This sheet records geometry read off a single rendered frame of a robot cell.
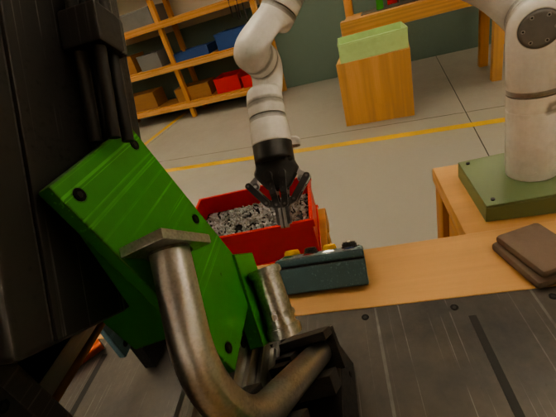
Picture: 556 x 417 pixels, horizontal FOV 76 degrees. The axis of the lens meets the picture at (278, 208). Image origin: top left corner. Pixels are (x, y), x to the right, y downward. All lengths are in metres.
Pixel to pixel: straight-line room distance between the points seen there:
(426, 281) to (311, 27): 5.39
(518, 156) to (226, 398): 0.71
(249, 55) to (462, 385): 0.59
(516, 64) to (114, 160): 0.66
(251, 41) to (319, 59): 5.20
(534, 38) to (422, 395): 0.57
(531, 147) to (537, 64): 0.15
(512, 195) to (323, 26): 5.16
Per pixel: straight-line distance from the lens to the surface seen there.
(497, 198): 0.81
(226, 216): 0.96
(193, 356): 0.26
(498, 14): 0.82
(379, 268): 0.64
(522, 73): 0.77
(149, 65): 6.27
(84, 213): 0.27
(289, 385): 0.35
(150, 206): 0.32
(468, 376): 0.52
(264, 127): 0.65
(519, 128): 0.81
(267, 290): 0.38
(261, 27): 0.71
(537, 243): 0.65
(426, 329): 0.55
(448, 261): 0.65
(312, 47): 5.87
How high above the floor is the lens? 1.34
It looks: 30 degrees down
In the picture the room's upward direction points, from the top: 18 degrees counter-clockwise
